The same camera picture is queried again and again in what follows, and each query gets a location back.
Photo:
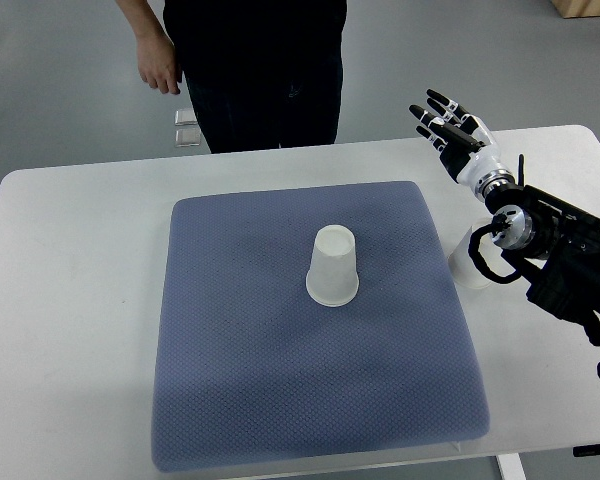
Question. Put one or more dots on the black table control panel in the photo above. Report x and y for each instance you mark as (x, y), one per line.
(586, 451)

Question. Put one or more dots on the upper floor socket plate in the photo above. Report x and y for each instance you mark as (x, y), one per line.
(185, 116)

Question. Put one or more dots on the person's bare hand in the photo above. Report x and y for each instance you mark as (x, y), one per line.
(157, 63)

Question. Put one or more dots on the white paper cup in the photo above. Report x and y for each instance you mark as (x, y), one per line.
(332, 279)
(461, 265)

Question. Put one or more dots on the wooden box corner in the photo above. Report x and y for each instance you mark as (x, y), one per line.
(569, 9)

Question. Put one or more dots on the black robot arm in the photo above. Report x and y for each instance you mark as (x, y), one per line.
(554, 246)

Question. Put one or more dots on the blue quilted cushion mat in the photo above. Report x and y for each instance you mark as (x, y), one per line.
(250, 368)

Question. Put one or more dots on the white paper cup on mat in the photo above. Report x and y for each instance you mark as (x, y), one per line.
(332, 279)

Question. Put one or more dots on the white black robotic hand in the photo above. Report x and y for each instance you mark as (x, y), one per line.
(467, 149)

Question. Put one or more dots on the person in dark clothes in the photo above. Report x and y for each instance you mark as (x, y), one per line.
(260, 74)

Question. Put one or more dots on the white table leg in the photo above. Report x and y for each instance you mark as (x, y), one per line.
(510, 467)

